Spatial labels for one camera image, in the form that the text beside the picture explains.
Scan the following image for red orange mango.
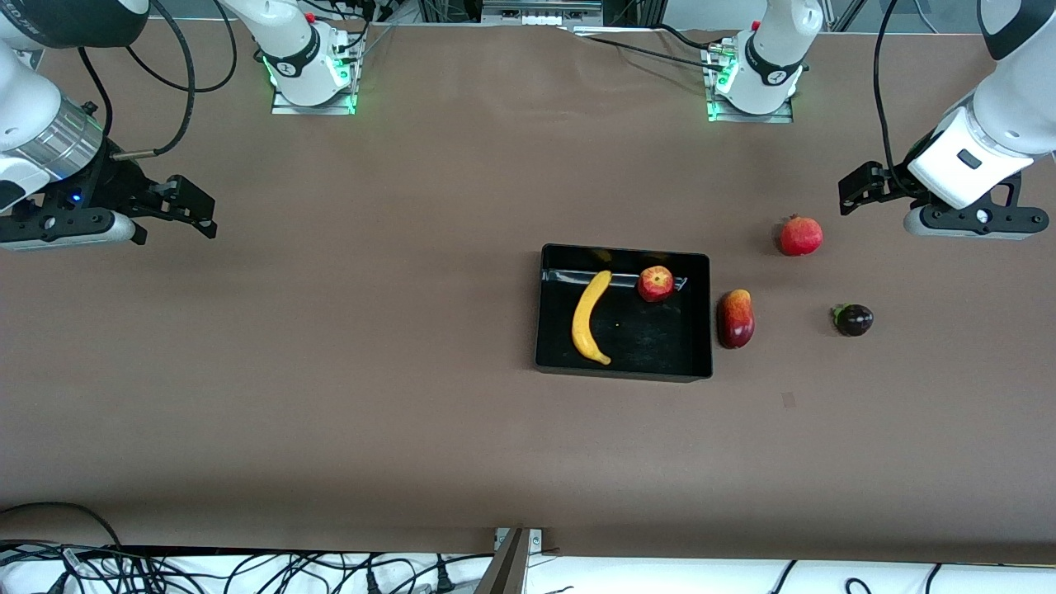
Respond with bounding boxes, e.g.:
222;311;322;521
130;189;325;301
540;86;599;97
716;289;756;350

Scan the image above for thin black looped cable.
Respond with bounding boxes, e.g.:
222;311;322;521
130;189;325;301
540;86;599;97
124;0;240;93

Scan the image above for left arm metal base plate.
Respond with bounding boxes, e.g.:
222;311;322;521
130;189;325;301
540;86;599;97
705;41;794;125

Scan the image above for red pomegranate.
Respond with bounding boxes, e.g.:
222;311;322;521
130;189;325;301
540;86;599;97
778;214;824;257

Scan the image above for black rectangular plastic tray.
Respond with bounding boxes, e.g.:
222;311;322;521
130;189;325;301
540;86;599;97
535;243;714;383

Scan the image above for red yellow apple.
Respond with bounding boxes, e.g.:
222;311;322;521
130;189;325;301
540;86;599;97
637;265;674;303

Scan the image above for black arched cable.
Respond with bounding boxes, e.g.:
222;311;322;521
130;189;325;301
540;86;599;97
0;502;125;549

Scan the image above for tangled black cables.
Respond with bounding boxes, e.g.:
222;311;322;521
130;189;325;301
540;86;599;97
0;540;496;594

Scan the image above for aluminium bracket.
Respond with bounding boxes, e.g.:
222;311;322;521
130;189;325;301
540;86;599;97
474;526;545;594

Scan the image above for yellow banana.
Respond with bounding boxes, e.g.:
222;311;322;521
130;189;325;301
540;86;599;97
572;270;614;365

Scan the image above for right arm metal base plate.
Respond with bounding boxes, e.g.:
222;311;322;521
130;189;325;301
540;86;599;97
271;33;357;115

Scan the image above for brown table cover sheet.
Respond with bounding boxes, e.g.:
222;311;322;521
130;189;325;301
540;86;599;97
0;16;1056;566

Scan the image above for dark purple eggplant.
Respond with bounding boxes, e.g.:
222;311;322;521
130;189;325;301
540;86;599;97
832;303;875;337

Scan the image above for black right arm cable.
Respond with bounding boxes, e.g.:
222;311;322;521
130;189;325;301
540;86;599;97
111;0;199;159

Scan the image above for white power strip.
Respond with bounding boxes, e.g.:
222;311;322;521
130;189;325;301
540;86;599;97
481;0;603;27

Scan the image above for black cable on table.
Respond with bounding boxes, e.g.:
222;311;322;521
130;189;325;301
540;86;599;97
577;25;727;71

